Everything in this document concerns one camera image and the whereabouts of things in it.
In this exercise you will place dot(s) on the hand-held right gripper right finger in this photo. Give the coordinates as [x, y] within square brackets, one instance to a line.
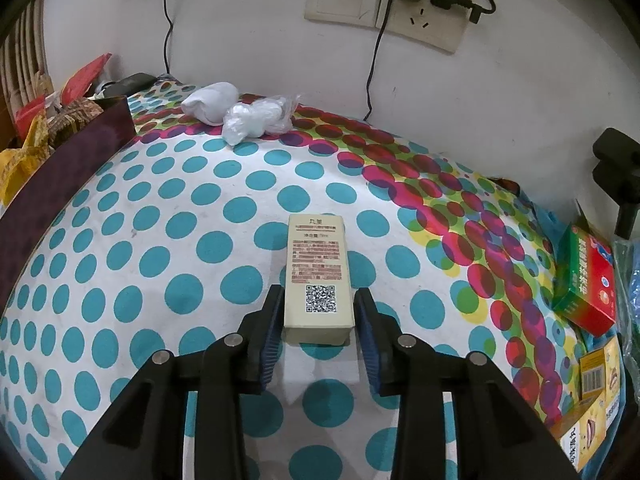
[367, 355]

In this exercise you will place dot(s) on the beige wall socket plate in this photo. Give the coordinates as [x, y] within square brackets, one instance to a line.
[430, 22]

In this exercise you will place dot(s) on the white towel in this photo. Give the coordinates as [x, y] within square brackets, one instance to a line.
[210, 102]

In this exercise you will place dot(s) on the clear plastic bag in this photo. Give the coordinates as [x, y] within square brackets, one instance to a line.
[252, 120]

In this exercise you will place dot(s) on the beige slatted furniture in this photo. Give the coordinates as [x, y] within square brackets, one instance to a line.
[22, 55]

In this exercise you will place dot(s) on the dark flat object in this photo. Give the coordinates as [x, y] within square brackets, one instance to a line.
[130, 85]

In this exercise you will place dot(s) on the clear bag with blue items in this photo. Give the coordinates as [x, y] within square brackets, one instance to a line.
[629, 300]

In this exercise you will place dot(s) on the yellow box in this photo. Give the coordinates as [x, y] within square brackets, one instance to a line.
[590, 435]
[600, 370]

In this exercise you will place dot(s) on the orange snack packet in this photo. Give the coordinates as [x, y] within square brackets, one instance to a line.
[20, 160]

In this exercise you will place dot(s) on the dark brown storage box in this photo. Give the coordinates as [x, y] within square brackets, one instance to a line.
[65, 170]

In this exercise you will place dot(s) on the red snack packet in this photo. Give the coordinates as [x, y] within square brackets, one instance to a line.
[82, 80]

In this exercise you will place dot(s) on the brown patterned snack packet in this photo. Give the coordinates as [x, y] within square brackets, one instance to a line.
[75, 115]

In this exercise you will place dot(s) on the black clamp stand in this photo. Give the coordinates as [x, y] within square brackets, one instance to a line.
[617, 170]

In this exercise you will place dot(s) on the red and green box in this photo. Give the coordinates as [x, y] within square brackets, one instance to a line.
[585, 280]

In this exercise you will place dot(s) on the polka dot blanket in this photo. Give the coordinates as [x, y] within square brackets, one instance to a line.
[150, 240]

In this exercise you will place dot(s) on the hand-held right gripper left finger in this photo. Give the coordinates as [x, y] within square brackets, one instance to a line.
[270, 350]

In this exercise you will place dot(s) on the small beige box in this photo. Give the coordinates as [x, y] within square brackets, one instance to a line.
[315, 260]

